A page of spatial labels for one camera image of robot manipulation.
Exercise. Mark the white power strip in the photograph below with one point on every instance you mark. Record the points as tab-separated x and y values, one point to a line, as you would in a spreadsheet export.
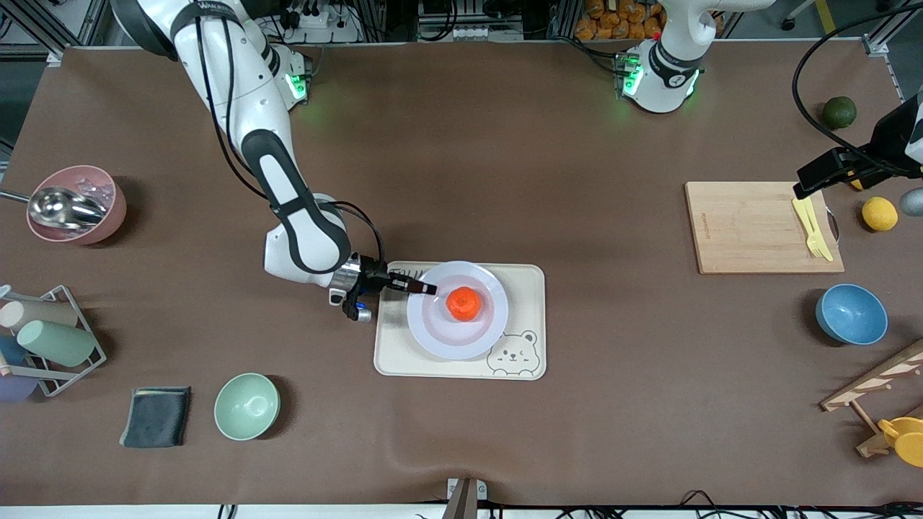
321	25

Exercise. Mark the dark blue cup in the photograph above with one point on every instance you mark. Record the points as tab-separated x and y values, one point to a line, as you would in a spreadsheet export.
11	351

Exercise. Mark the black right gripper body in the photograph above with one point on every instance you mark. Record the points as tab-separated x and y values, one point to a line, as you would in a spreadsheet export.
375	274

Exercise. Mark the mint green cup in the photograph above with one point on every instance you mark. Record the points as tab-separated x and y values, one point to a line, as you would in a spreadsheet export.
58	344

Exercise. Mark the bag of orange fruit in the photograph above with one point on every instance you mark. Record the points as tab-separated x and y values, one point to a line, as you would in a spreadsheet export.
613	21

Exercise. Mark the beige cup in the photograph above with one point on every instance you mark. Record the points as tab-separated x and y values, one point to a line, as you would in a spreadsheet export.
40	313

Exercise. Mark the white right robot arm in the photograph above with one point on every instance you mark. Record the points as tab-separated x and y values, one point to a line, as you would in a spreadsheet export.
303	245

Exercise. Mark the white round plate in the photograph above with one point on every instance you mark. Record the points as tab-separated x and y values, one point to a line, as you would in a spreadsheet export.
447	339

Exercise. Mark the yellow mug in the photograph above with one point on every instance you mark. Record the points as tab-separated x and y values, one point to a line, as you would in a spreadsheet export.
907	441

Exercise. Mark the mint green bowl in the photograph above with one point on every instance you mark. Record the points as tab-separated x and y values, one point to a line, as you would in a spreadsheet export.
246	406

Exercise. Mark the wooden peg drying rack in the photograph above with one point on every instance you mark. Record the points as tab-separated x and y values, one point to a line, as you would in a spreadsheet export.
876	378

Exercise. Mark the blue bowl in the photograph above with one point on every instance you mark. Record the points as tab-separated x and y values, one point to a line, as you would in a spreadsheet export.
851	315

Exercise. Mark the cream bear print tray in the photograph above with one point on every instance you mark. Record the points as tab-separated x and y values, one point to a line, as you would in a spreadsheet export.
396	353

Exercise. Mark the yellow plastic fork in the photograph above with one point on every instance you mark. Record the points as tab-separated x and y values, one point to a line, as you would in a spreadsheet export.
806	223

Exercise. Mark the clear ice cube pile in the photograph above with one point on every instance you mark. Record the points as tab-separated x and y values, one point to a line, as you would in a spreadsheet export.
97	187

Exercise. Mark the wooden cutting board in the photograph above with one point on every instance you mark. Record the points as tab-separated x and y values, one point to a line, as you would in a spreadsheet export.
743	227

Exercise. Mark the purple cup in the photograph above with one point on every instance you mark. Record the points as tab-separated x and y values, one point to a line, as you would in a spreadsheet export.
14	388

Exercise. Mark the pink bowl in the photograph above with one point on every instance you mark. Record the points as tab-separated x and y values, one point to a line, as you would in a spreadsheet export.
115	216

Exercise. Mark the yellow plastic knife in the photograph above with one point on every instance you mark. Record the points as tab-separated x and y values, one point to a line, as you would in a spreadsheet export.
818	231

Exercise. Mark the grey power strip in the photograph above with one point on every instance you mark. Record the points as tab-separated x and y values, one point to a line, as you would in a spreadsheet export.
469	32

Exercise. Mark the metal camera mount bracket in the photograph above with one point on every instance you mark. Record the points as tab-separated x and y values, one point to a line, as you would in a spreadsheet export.
465	497

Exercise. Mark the dark green lime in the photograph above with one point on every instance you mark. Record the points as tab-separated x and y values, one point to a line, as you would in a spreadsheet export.
840	112

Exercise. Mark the orange mandarin fruit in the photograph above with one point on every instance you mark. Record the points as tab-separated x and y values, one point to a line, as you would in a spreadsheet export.
464	303

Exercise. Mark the dark grey folded cloth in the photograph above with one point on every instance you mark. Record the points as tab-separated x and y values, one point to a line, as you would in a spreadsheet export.
155	417

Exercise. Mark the shiny metal scoop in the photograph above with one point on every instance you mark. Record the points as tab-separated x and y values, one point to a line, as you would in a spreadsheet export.
65	207

